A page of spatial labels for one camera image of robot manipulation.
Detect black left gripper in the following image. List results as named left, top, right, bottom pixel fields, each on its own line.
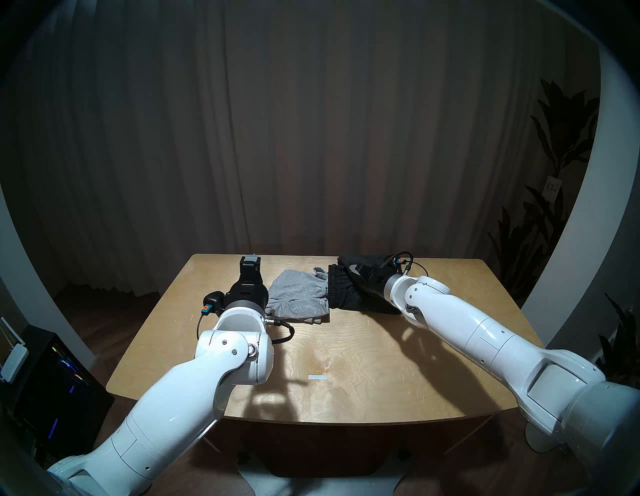
left=222, top=255, right=270, bottom=311

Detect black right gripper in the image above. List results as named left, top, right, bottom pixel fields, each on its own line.
left=348, top=264, right=393, bottom=301

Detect black shorts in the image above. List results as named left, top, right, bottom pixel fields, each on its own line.
left=327, top=253, right=403, bottom=315

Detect grey shorts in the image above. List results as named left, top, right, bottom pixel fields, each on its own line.
left=265, top=267, right=331, bottom=325

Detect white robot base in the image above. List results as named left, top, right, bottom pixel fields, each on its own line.
left=235, top=450, right=416, bottom=496

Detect brown pleated curtain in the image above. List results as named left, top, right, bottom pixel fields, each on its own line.
left=0, top=0, right=601, bottom=301

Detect black computer tower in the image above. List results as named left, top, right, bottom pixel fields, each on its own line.
left=12, top=325, right=115, bottom=456

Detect white round plant pot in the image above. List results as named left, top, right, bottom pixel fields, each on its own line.
left=525, top=422, right=556, bottom=454

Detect tall dark leafy plant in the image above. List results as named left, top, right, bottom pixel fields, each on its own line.
left=487, top=79, right=601, bottom=306

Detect small white box device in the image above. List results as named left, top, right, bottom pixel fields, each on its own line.
left=0, top=342, right=29, bottom=383

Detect small dark potted plant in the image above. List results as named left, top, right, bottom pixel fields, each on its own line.
left=595, top=292, right=640, bottom=388

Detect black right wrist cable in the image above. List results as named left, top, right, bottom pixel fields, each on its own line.
left=377, top=251, right=431, bottom=278

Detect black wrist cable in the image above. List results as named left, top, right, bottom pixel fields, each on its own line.
left=377, top=251, right=431, bottom=278
left=196, top=312, right=295, bottom=345

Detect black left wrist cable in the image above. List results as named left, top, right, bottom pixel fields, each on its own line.
left=196, top=312, right=295, bottom=345

